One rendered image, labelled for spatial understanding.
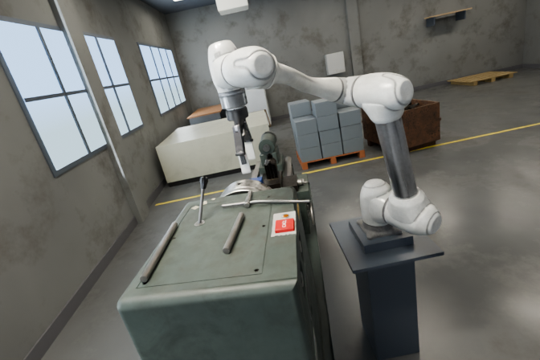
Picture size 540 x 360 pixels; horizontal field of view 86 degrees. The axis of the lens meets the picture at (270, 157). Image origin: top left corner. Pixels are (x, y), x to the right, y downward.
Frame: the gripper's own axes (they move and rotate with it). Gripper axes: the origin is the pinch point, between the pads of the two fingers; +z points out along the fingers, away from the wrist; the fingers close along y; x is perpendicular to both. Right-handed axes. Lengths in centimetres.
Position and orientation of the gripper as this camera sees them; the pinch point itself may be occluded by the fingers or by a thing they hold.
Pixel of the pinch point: (248, 162)
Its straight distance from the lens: 105.2
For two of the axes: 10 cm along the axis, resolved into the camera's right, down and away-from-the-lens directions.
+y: 0.7, -3.3, 9.4
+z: 2.0, 9.3, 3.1
